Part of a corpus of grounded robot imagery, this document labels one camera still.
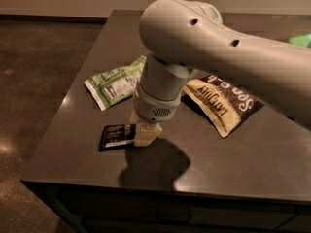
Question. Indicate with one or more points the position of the black rxbar chocolate bar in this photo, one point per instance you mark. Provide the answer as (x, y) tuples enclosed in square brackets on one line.
[(117, 136)]

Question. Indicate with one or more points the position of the dark cabinet under counter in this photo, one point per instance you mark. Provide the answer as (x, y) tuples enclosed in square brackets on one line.
[(95, 209)]

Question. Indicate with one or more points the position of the green snack bag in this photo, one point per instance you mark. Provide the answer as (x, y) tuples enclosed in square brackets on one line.
[(111, 87)]

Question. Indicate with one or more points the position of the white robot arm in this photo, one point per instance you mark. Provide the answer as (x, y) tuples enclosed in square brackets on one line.
[(183, 37)]

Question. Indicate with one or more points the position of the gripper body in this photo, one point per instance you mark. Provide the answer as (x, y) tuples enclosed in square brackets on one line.
[(152, 109)]

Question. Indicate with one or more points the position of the brown Late July chip bag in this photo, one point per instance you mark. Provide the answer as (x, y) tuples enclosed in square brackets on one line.
[(223, 103)]

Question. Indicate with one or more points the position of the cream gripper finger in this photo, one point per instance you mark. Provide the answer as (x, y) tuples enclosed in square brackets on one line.
[(143, 140)]

